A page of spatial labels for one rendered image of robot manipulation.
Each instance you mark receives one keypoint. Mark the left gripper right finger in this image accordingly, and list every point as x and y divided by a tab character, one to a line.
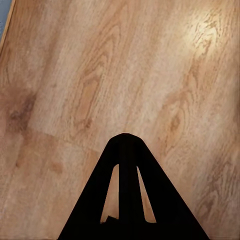
174	220

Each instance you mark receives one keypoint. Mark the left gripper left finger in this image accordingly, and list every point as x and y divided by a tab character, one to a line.
84	220

